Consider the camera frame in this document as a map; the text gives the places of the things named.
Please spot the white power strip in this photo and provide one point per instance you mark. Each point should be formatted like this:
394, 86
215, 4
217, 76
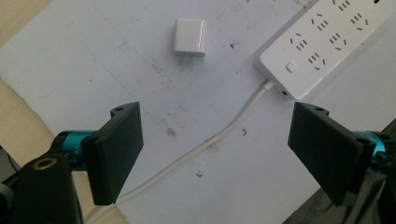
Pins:
323, 40

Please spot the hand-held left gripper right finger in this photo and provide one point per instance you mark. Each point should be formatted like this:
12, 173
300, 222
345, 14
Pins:
330, 149

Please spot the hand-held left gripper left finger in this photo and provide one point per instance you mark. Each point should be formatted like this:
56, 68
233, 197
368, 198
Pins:
112, 155

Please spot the white charger plug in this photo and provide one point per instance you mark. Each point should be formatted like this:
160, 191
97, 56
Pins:
190, 36

